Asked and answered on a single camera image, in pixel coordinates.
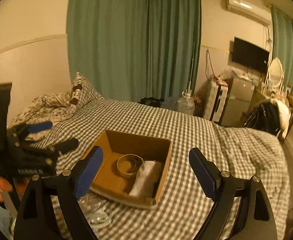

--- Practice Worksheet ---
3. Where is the clear plastic cotton swab container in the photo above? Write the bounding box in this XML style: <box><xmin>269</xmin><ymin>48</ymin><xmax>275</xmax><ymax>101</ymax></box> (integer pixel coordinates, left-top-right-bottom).
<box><xmin>78</xmin><ymin>191</ymin><xmax>106</xmax><ymax>215</ymax></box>

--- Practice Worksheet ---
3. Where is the beige tape roll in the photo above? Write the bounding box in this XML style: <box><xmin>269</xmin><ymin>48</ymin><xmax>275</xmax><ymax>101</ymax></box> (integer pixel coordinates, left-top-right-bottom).
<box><xmin>117</xmin><ymin>154</ymin><xmax>144</xmax><ymax>179</ymax></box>

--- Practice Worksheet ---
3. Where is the white towel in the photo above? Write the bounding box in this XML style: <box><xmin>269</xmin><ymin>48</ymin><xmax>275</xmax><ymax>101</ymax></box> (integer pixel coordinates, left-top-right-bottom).
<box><xmin>129</xmin><ymin>161</ymin><xmax>163</xmax><ymax>198</ymax></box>

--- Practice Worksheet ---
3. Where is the floral white duvet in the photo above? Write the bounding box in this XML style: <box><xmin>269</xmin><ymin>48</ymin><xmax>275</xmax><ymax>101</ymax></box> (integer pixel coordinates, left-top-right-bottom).
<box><xmin>6</xmin><ymin>92</ymin><xmax>79</xmax><ymax>128</ymax></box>

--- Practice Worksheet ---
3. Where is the patterned pillow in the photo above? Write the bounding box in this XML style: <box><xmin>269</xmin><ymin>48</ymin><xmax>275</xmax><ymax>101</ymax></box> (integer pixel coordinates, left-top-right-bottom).
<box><xmin>70</xmin><ymin>72</ymin><xmax>104</xmax><ymax>111</ymax></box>

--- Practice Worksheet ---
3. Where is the grey checkered bed cover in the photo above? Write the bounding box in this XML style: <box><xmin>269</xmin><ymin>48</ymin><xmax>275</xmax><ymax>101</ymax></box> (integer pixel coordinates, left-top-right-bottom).
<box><xmin>35</xmin><ymin>99</ymin><xmax>290</xmax><ymax>239</ymax></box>

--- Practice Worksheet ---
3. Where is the brown cardboard box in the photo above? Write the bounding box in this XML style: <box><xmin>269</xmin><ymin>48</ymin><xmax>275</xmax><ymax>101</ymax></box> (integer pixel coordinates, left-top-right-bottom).
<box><xmin>89</xmin><ymin>130</ymin><xmax>172</xmax><ymax>210</ymax></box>

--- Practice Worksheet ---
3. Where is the chair with black clothes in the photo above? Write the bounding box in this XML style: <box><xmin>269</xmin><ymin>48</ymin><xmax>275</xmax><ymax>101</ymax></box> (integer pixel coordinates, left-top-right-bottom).
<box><xmin>242</xmin><ymin>99</ymin><xmax>292</xmax><ymax>140</ymax></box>

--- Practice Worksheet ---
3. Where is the wooden dressing table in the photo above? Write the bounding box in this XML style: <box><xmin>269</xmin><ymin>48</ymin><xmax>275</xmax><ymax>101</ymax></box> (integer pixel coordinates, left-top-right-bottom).
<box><xmin>248</xmin><ymin>88</ymin><xmax>293</xmax><ymax>110</ymax></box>

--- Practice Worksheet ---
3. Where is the green curtain left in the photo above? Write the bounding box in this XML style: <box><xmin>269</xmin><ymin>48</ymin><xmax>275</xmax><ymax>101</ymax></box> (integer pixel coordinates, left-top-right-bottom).
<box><xmin>67</xmin><ymin>0</ymin><xmax>201</xmax><ymax>102</ymax></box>

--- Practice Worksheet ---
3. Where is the green curtain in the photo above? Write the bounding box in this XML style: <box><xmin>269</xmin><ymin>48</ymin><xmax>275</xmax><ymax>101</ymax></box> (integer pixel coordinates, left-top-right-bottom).
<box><xmin>271</xmin><ymin>7</ymin><xmax>293</xmax><ymax>94</ymax></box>
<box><xmin>67</xmin><ymin>0</ymin><xmax>201</xmax><ymax>102</ymax></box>

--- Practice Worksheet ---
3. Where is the clear water jug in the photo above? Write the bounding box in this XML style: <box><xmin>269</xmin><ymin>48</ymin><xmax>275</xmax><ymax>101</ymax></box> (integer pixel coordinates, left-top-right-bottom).
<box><xmin>177</xmin><ymin>92</ymin><xmax>195</xmax><ymax>115</ymax></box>

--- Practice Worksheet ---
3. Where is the silver mini fridge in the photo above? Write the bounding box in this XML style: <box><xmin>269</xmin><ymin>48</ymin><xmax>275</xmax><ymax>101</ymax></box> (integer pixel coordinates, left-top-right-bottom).
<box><xmin>220</xmin><ymin>76</ymin><xmax>255</xmax><ymax>127</ymax></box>

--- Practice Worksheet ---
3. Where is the white suitcase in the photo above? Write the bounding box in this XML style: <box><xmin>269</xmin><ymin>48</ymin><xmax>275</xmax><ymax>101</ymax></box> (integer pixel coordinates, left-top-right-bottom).
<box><xmin>203</xmin><ymin>80</ymin><xmax>228</xmax><ymax>122</ymax></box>

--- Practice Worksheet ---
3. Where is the white oval vanity mirror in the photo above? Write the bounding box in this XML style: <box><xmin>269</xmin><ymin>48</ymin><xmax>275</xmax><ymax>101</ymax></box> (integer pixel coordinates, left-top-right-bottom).
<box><xmin>266</xmin><ymin>57</ymin><xmax>284</xmax><ymax>89</ymax></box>

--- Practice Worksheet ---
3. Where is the green curtain right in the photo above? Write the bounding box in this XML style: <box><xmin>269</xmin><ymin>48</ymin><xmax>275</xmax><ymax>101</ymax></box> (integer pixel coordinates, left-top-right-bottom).
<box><xmin>271</xmin><ymin>7</ymin><xmax>293</xmax><ymax>94</ymax></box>

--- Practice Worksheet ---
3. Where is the white air conditioner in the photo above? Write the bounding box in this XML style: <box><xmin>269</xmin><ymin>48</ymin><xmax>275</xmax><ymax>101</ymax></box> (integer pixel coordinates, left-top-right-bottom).
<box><xmin>226</xmin><ymin>0</ymin><xmax>272</xmax><ymax>26</ymax></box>

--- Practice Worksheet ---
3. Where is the black wall television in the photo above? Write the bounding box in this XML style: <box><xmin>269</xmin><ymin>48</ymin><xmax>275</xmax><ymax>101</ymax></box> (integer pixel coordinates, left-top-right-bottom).
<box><xmin>232</xmin><ymin>37</ymin><xmax>270</xmax><ymax>74</ymax></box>

